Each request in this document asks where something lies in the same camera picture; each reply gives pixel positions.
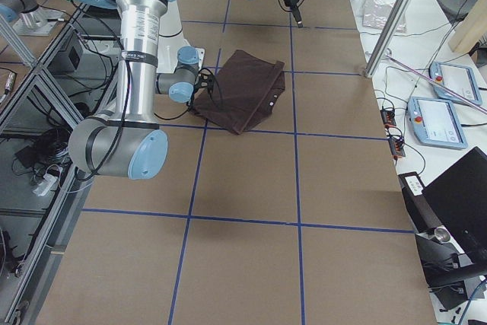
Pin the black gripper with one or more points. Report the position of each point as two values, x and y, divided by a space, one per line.
191 100
290 0

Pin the dark brown t-shirt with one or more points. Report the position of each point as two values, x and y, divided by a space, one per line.
248 88

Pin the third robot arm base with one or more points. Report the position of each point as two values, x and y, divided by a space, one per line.
29 18

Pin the clear plastic bag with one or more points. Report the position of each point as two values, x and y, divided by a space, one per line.
376 13

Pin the white reacher grabber tool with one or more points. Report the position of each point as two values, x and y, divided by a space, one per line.
436 84

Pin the black power strip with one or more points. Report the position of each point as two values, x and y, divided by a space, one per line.
395 136

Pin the near blue teach pendant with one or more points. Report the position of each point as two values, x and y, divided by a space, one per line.
435 123

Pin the blue teach pendant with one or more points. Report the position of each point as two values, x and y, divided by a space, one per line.
458 78
435 123

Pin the far blue teach pendant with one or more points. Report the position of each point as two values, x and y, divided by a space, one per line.
458 78

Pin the black laptop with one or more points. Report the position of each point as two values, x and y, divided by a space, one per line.
458 198

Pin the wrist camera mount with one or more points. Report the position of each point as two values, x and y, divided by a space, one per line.
211 79

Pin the aluminium frame post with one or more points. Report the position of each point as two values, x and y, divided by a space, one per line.
385 37

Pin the aluminium frame structure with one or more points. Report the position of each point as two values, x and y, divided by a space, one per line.
48 86

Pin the black camera stand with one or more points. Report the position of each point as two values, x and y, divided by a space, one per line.
436 249

